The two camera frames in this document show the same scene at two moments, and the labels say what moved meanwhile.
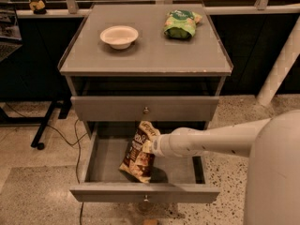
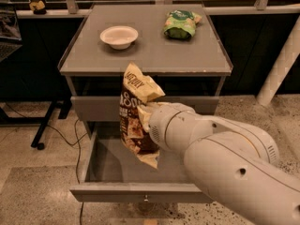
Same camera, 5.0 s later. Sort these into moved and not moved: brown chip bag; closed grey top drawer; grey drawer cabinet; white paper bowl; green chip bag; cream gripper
Moved: cream gripper; brown chip bag
Not moved: green chip bag; grey drawer cabinet; white paper bowl; closed grey top drawer
